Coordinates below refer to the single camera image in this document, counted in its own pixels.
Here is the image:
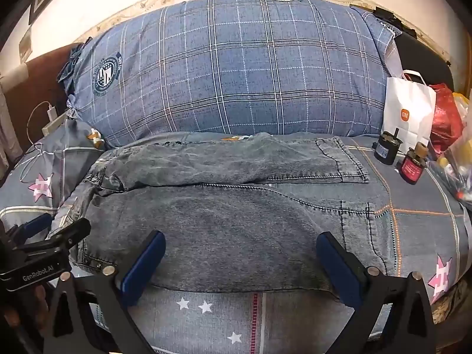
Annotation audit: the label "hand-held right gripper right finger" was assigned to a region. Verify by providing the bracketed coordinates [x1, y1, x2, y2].
[316, 232, 441, 354]

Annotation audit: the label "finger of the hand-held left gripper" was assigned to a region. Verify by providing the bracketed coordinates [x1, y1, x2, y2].
[37, 217, 92, 253]
[15, 213, 52, 244]

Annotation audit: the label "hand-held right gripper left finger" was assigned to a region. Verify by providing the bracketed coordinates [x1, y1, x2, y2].
[39, 230, 166, 354]

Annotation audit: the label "grey denim pants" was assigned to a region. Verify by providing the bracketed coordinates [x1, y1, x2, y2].
[50, 132, 388, 301]

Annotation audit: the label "person's left hand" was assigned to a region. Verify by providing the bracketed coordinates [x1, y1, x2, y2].
[0, 284, 50, 340]

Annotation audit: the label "white power strip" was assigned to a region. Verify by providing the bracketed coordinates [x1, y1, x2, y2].
[42, 116, 69, 137]

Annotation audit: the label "grey printed bed sheet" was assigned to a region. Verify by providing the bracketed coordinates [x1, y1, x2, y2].
[0, 118, 472, 354]

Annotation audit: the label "red jar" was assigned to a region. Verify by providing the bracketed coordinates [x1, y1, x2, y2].
[400, 144, 428, 185]

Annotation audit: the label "black jar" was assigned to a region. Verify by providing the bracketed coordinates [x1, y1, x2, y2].
[373, 127, 404, 163]

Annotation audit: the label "brown wooden headboard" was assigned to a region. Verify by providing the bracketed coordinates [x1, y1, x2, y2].
[4, 42, 87, 148]

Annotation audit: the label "clear plastic bag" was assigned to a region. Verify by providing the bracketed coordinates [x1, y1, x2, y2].
[428, 111, 472, 203]

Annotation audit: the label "white paper bag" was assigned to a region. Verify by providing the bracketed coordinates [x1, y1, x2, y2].
[383, 69, 437, 155]

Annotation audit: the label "red plastic bag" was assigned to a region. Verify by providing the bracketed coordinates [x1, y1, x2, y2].
[428, 83, 464, 148]

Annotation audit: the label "yellow plastic bag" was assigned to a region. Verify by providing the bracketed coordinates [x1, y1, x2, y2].
[452, 92, 472, 119]

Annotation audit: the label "blue plaid pillow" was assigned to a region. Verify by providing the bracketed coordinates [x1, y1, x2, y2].
[57, 0, 401, 150]

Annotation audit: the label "black cushion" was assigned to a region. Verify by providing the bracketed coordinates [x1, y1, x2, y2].
[391, 29, 454, 93]

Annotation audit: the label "white cable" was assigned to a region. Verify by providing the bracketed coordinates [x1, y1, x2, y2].
[20, 101, 71, 185]

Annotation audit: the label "beige wall switch plate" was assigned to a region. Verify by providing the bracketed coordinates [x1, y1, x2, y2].
[18, 31, 34, 56]

